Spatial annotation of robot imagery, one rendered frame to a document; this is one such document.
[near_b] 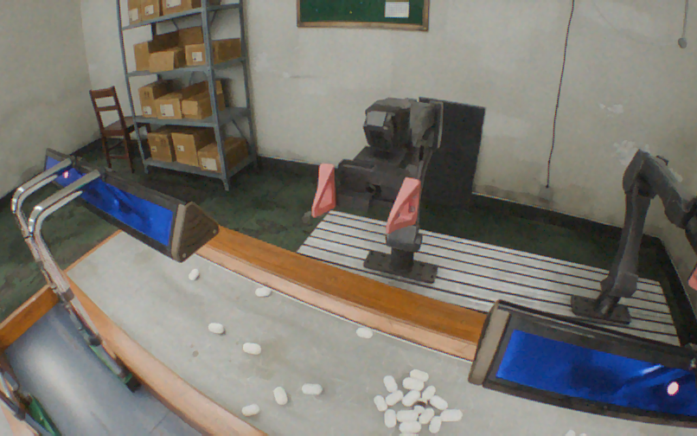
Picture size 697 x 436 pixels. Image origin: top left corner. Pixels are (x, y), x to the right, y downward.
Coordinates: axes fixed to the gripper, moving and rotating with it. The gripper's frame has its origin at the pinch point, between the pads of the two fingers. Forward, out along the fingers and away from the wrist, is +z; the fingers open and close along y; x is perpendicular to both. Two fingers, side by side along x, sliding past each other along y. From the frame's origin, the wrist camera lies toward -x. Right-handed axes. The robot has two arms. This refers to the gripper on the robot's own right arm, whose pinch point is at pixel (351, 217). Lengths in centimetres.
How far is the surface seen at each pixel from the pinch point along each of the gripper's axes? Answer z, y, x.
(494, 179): -196, 31, 85
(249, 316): -2.5, -24.4, 33.3
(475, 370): 16.4, 17.5, 0.9
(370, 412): 8.6, 6.8, 33.1
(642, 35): -197, 116, -39
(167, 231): 11.9, -20.4, -0.4
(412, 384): 1.8, 12.2, 31.2
